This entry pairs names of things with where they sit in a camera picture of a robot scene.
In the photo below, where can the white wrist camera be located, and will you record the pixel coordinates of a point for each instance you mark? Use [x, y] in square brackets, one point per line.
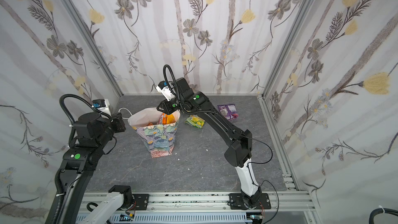
[165, 90]
[102, 105]

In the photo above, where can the purple snack packet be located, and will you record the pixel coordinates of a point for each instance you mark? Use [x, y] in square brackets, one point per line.
[228, 111]

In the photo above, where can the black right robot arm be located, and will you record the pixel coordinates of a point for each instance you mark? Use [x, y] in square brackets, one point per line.
[180, 96]

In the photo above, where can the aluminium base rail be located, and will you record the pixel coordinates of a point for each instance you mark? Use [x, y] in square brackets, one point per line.
[97, 208]

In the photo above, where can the Fox's candy bag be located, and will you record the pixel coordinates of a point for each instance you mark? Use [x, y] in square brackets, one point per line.
[163, 119]

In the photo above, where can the white perforated cable duct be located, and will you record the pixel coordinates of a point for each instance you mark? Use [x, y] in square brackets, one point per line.
[180, 218]

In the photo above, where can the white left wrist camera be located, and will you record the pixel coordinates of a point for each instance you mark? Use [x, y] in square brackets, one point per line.
[102, 105]

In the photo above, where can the white floral paper bag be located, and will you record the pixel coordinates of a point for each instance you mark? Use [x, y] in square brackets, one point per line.
[158, 139]

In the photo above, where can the yellow mango snack bag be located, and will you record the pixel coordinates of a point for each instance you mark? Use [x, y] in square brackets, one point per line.
[170, 119]

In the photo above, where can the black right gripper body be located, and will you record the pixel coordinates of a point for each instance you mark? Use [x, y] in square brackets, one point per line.
[168, 107]

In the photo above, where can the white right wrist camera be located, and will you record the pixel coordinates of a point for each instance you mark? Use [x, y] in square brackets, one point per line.
[165, 90]

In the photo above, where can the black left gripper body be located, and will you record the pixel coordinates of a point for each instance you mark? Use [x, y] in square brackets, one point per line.
[116, 125]

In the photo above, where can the green Fox's spring tea bag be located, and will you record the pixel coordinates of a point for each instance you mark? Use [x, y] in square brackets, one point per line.
[195, 121]

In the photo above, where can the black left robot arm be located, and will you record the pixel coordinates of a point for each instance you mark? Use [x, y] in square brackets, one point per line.
[90, 133]

